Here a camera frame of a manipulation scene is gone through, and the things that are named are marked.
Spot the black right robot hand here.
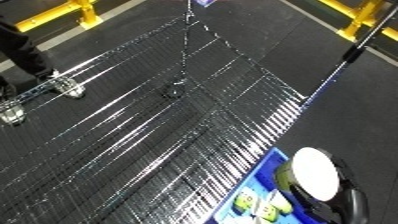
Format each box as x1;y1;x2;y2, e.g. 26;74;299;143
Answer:
287;155;374;224

